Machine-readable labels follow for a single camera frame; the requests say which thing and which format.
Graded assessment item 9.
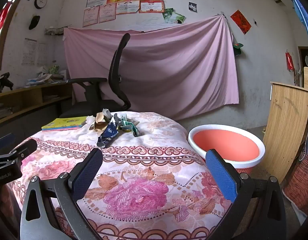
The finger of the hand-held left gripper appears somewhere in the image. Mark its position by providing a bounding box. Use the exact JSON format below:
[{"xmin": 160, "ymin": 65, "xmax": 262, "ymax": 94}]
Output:
[
  {"xmin": 0, "ymin": 133, "xmax": 16, "ymax": 153},
  {"xmin": 0, "ymin": 139, "xmax": 38, "ymax": 173}
]

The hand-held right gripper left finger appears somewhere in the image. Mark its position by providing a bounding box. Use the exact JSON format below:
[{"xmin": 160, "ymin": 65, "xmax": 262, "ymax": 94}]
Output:
[{"xmin": 20, "ymin": 148, "xmax": 104, "ymax": 240}]

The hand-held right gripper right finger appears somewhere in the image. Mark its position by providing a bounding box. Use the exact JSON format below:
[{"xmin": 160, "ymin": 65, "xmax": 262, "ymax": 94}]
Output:
[{"xmin": 205, "ymin": 149, "xmax": 287, "ymax": 240}]

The white red plastic basin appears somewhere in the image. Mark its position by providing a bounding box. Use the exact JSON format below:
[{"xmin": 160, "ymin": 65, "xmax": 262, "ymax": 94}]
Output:
[{"xmin": 188, "ymin": 124, "xmax": 266, "ymax": 175}]

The blue wrapper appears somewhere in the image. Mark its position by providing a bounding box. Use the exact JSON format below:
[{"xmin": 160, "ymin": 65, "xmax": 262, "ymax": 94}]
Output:
[{"xmin": 97, "ymin": 121, "xmax": 119, "ymax": 148}]

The torn brown paper packet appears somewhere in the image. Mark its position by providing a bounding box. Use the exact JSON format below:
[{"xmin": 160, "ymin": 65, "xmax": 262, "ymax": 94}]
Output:
[{"xmin": 90, "ymin": 112, "xmax": 112, "ymax": 132}]

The grey wrapper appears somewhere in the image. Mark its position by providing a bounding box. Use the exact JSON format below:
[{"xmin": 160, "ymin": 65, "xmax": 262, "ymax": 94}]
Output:
[{"xmin": 110, "ymin": 113, "xmax": 122, "ymax": 128}]

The pink book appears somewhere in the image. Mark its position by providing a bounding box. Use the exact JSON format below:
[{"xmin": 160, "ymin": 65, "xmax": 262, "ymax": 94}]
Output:
[{"xmin": 42, "ymin": 127, "xmax": 82, "ymax": 131}]

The blue book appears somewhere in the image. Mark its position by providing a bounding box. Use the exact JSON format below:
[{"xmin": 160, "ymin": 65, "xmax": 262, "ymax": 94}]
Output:
[{"xmin": 41, "ymin": 125, "xmax": 86, "ymax": 130}]

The yellow book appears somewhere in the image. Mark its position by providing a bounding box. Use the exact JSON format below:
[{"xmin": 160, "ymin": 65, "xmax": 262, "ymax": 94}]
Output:
[{"xmin": 41, "ymin": 116, "xmax": 88, "ymax": 129}]

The wooden shelf desk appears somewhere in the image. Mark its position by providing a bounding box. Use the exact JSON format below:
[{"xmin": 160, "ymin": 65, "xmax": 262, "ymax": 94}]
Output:
[{"xmin": 0, "ymin": 82, "xmax": 73, "ymax": 130}]

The black clamp stand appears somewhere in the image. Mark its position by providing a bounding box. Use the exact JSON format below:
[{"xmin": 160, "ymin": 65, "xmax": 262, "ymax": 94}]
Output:
[{"xmin": 0, "ymin": 72, "xmax": 14, "ymax": 94}]

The floral pink blanket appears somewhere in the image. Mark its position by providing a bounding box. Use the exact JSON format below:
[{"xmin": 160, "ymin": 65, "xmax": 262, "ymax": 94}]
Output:
[{"xmin": 6, "ymin": 111, "xmax": 234, "ymax": 240}]

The pile of papers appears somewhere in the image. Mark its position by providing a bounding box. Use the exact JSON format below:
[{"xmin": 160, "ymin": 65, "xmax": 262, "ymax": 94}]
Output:
[{"xmin": 26, "ymin": 65, "xmax": 68, "ymax": 85}]

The wooden cabinet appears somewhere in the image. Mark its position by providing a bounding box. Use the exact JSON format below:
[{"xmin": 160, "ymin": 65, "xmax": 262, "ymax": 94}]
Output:
[{"xmin": 263, "ymin": 81, "xmax": 308, "ymax": 184}]

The black office chair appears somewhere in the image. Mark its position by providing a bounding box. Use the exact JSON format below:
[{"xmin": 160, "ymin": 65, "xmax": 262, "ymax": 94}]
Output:
[{"xmin": 59, "ymin": 33, "xmax": 131, "ymax": 119}]

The red window cloth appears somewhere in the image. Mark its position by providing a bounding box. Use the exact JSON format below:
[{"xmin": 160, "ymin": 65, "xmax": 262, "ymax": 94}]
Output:
[{"xmin": 0, "ymin": 4, "xmax": 13, "ymax": 55}]

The black hanging cap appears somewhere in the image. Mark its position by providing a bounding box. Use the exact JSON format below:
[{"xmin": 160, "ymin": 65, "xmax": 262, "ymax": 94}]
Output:
[{"xmin": 28, "ymin": 15, "xmax": 41, "ymax": 30}]

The pink hanging cloth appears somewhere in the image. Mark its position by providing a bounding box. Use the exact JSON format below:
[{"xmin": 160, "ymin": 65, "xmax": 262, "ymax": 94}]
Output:
[{"xmin": 63, "ymin": 14, "xmax": 240, "ymax": 120}]

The green hanging cap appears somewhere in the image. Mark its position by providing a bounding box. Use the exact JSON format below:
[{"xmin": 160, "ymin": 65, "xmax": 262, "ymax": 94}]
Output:
[{"xmin": 232, "ymin": 42, "xmax": 244, "ymax": 55}]

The red hanging ornament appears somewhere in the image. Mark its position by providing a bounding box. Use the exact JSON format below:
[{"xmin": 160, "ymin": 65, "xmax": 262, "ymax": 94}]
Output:
[{"xmin": 285, "ymin": 51, "xmax": 295, "ymax": 71}]

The red paper poster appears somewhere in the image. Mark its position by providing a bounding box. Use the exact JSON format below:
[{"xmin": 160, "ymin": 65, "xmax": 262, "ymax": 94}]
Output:
[{"xmin": 230, "ymin": 10, "xmax": 252, "ymax": 35}]

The green photo print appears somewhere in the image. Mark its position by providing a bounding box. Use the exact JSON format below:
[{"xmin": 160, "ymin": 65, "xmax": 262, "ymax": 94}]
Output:
[
  {"xmin": 169, "ymin": 12, "xmax": 186, "ymax": 25},
  {"xmin": 162, "ymin": 8, "xmax": 174, "ymax": 23}
]

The white wall calendar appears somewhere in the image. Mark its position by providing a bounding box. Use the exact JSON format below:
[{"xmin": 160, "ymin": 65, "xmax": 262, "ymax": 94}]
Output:
[{"xmin": 23, "ymin": 38, "xmax": 37, "ymax": 65}]

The wooden window frame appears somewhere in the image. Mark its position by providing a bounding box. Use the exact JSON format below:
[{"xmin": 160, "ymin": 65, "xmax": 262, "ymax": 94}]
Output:
[{"xmin": 0, "ymin": 0, "xmax": 21, "ymax": 71}]

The cluttered wall shelf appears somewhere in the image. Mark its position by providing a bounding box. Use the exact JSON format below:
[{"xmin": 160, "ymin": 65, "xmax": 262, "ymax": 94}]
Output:
[{"xmin": 45, "ymin": 26, "xmax": 68, "ymax": 36}]

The dark door frame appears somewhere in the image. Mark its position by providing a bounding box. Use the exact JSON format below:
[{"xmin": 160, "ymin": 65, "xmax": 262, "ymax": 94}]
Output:
[{"xmin": 298, "ymin": 46, "xmax": 308, "ymax": 87}]

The group of wall certificates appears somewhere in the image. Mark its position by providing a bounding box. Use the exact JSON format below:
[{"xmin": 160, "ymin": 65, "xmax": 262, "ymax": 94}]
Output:
[{"xmin": 82, "ymin": 0, "xmax": 180, "ymax": 28}]

